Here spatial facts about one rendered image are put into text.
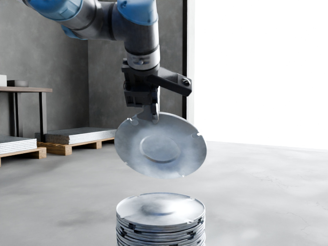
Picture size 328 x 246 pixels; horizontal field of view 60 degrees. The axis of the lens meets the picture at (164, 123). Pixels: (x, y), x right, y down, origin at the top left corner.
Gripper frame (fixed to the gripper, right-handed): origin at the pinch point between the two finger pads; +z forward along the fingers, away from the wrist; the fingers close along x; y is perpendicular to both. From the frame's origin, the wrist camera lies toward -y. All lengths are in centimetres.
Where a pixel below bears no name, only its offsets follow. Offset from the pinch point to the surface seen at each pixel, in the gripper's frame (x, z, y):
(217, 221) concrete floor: -11, 99, -28
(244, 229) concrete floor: -5, 93, -41
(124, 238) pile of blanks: 24.8, 25.6, 9.9
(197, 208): 13.3, 29.1, -12.4
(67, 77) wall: -325, 259, 192
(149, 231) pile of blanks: 24.2, 20.2, 2.1
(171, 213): 16.6, 25.3, -3.8
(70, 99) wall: -302, 290, 190
